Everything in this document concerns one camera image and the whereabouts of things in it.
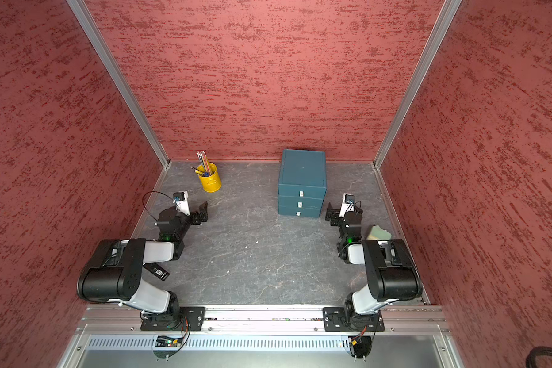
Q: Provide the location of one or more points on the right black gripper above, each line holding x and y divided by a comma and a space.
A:
334, 221

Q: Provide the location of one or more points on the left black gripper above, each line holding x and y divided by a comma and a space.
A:
203, 214

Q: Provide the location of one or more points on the teal three-drawer cabinet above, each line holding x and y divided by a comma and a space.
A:
302, 183

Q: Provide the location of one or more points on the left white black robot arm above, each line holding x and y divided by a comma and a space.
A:
114, 273

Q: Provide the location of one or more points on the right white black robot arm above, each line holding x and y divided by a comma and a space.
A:
391, 275

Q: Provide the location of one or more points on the yellow pencil cup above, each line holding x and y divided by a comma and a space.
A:
211, 183

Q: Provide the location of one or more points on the green cream pencil sharpener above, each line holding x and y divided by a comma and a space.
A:
378, 234

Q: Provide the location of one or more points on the black tag with label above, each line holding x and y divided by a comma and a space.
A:
157, 270

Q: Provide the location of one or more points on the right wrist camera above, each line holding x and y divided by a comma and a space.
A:
348, 204

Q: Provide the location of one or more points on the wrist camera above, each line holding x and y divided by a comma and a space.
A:
348, 204
180, 200

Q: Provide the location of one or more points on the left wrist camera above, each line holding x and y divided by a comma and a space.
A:
180, 200

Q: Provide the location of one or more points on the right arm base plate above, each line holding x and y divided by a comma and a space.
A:
339, 320

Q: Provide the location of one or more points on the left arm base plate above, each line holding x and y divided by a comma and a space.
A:
186, 319

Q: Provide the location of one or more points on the aluminium front rail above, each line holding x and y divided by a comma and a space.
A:
263, 336

